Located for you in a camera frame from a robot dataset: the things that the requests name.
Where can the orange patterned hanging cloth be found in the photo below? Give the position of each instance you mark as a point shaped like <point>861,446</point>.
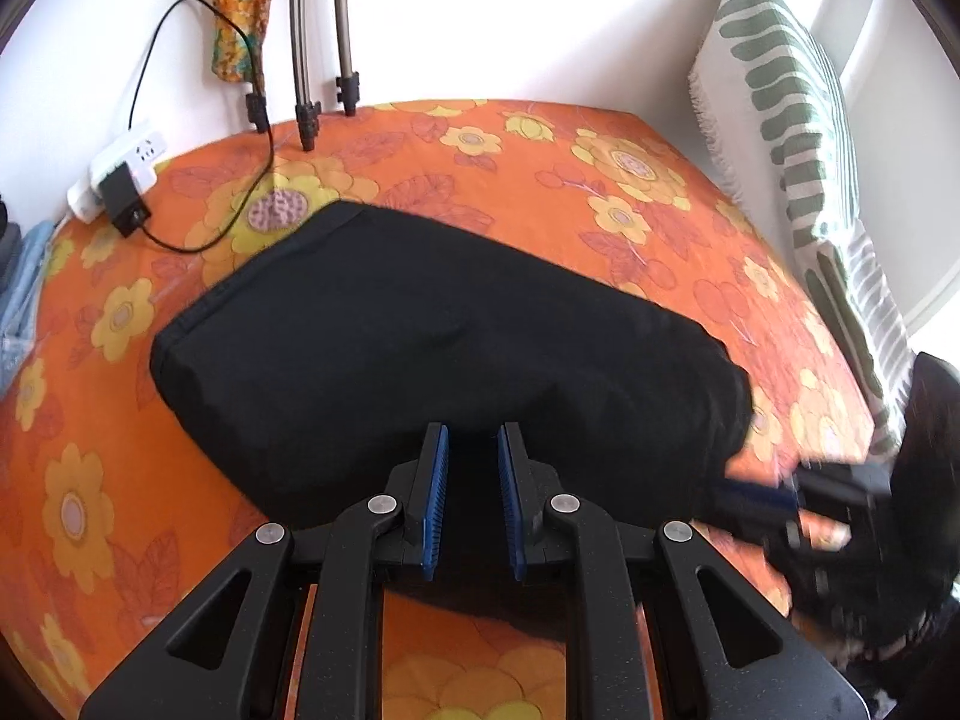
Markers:
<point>240,7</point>

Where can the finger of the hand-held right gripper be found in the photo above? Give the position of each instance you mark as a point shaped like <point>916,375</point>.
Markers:
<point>754,499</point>
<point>795,562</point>

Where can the grey folded clothing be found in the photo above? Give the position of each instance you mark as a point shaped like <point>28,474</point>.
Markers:
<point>6,247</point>

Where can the orange floral bedsheet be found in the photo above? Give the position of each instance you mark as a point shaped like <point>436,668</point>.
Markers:
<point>600,225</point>

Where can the green white striped pillow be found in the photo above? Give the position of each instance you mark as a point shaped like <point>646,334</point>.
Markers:
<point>780,82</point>

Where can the white power strip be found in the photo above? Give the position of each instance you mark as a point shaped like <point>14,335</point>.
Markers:
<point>139,150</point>

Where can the light blue denim jeans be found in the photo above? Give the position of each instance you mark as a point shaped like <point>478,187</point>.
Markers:
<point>26,285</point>

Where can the black pants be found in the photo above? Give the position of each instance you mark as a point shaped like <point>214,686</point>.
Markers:
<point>450,345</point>

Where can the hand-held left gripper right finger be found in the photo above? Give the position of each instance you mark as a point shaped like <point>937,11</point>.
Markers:
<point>512,499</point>

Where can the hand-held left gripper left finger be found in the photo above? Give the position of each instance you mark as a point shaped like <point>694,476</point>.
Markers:
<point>435,495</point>

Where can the black power adapter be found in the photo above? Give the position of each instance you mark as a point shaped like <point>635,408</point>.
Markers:
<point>126,202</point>

